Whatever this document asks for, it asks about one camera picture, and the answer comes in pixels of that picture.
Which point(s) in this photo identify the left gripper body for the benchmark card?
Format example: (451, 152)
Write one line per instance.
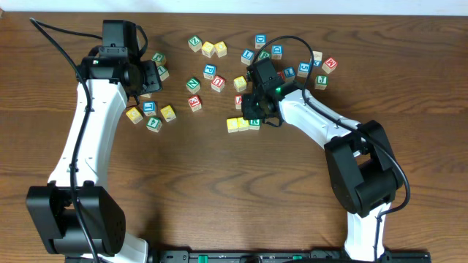
(152, 77)

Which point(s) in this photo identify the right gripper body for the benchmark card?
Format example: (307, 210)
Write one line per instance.
(248, 107)

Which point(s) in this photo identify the green letter R block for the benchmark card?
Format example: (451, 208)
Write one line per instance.
(254, 124)

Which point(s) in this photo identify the yellow letter O block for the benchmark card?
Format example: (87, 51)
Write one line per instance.
(243, 125)

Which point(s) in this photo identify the blue letter L block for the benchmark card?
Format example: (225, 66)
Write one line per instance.
(247, 57)
(149, 108)

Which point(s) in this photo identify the yellow letter C block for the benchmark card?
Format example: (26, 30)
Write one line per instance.
(232, 125)

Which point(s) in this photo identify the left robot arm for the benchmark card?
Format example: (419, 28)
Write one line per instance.
(74, 214)

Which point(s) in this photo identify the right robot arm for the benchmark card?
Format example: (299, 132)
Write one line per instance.
(363, 171)

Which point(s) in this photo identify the green number 7 block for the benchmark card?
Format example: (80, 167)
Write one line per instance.
(163, 72)

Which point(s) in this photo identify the red letter A block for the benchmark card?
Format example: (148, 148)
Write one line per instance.
(238, 102)

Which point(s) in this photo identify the yellow block centre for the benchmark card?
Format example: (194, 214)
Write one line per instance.
(240, 83)

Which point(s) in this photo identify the yellow block lower left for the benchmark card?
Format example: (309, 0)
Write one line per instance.
(168, 113)

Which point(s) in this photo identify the yellow block far left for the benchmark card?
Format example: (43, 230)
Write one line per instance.
(134, 115)

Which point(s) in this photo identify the green number 4 block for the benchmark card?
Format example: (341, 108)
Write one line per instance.
(154, 124)

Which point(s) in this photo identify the red letter U block right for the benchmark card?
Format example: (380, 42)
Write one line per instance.
(281, 74)

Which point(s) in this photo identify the red letter u block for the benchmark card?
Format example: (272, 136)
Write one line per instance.
(218, 83)
(281, 74)

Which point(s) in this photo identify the green letter N block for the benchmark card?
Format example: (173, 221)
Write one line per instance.
(193, 85)

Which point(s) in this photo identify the red letter U block centre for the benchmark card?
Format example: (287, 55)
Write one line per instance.
(218, 83)

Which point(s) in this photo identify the blue letter I block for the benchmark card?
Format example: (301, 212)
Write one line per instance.
(289, 74)

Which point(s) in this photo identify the red number 3 block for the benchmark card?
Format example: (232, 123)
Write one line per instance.
(195, 103)

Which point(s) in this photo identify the green letter B block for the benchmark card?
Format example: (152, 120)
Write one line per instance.
(264, 54)

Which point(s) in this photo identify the blue letter P block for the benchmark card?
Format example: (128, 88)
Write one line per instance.
(209, 71)

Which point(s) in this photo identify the green letter Z block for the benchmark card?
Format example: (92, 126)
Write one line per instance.
(195, 43)

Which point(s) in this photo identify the blue letter D block lower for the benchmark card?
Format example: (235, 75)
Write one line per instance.
(276, 52)

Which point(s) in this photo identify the blue letter d block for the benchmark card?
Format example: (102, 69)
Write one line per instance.
(259, 41)
(276, 52)

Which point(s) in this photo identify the blue number 5 block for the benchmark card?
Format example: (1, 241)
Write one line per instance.
(303, 69)

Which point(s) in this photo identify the yellow block top left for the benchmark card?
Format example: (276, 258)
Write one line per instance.
(208, 49)

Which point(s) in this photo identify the yellow block top right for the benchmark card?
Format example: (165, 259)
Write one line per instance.
(220, 49)

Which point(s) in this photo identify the blue letter D block upper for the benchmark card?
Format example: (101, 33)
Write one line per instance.
(259, 41)

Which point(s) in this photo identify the green letter J block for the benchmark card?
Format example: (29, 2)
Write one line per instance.
(321, 82)

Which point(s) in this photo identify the blue letter X block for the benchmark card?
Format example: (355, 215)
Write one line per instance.
(317, 60)

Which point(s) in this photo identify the red letter M block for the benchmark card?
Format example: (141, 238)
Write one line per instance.
(329, 65)

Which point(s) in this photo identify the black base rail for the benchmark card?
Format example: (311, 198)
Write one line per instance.
(179, 256)

